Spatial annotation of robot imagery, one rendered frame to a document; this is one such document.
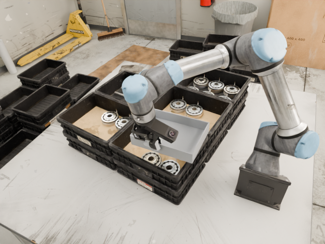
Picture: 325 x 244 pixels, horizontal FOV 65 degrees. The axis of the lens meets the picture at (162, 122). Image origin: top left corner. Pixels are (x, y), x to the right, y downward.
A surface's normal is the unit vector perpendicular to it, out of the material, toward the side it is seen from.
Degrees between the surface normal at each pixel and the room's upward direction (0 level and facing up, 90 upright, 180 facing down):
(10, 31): 90
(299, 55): 73
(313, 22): 80
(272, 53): 53
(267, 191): 90
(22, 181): 0
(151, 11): 90
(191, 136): 2
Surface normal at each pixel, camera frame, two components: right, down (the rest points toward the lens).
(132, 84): -0.15, -0.58
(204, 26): -0.42, 0.62
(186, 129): -0.06, -0.77
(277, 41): 0.33, 0.00
